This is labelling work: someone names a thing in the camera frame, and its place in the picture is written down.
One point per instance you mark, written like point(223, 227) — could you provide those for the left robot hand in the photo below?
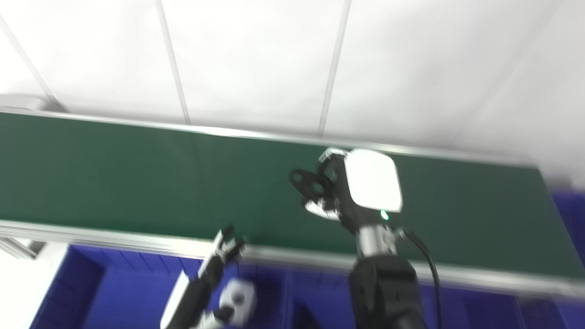
point(192, 297)

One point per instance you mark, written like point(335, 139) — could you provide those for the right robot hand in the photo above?
point(372, 183)

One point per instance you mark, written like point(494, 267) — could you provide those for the black flange part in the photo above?
point(311, 183)

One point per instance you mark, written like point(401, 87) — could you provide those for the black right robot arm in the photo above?
point(384, 292)

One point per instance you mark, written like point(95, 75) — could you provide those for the white block part with hole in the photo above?
point(240, 294)

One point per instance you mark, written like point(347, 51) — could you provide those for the green conveyor belt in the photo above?
point(114, 240)
point(137, 178)

